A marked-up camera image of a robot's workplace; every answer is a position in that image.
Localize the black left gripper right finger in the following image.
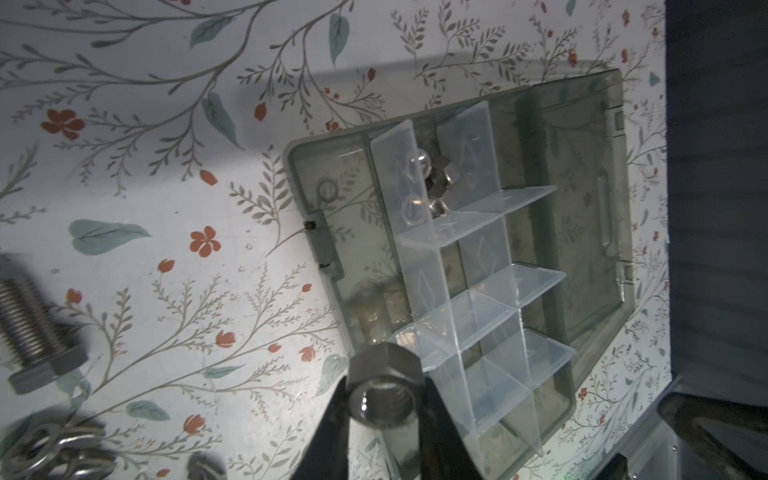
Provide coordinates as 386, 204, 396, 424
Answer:
418, 377, 483, 480

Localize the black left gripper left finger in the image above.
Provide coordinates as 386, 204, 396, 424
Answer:
291, 376, 351, 480

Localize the silver hex nut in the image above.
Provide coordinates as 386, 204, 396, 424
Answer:
346, 342, 425, 429
425, 156, 461, 219

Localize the translucent green organizer box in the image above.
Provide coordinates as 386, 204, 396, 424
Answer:
286, 70, 635, 479

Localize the silver hex bolt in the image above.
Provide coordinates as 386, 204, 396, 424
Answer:
1, 256, 88, 395

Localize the shiny silver nut pair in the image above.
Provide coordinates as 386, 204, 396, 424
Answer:
398, 147, 432, 227

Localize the silver wing nut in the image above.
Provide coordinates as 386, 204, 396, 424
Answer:
187, 453, 227, 480

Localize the silver flange nut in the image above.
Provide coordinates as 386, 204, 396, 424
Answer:
1, 423, 117, 479

